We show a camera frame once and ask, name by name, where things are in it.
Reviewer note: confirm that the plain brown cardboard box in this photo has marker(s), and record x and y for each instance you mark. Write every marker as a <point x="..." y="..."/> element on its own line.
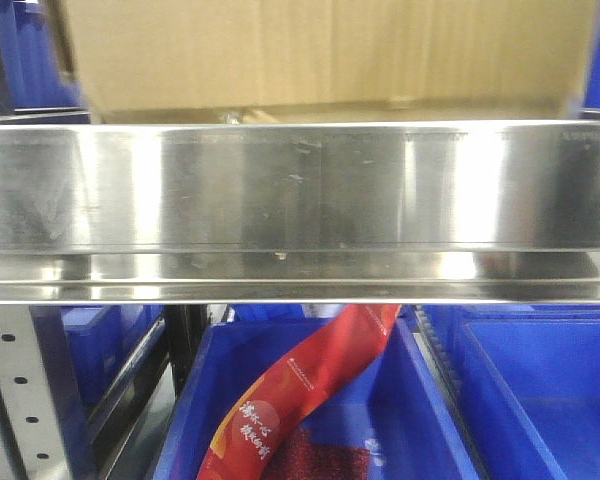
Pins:
<point x="326" y="61"/>

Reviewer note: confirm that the stainless steel shelf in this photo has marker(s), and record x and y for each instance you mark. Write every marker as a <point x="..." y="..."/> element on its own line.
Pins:
<point x="425" y="212"/>

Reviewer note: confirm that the perforated metal shelf upright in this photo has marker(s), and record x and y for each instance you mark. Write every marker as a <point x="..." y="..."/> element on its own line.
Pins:
<point x="39" y="391"/>

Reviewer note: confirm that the blue bin centre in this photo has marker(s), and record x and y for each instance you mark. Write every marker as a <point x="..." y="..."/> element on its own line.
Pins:
<point x="388" y="423"/>

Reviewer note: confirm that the red printed snack bag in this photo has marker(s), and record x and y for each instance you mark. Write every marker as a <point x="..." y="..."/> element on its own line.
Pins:
<point x="293" y="387"/>

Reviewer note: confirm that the blue bin lower left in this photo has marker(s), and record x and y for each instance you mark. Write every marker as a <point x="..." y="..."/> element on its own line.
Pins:
<point x="101" y="338"/>

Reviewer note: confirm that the blue bin upper left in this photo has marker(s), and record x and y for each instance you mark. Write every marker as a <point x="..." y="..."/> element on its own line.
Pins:
<point x="28" y="56"/>

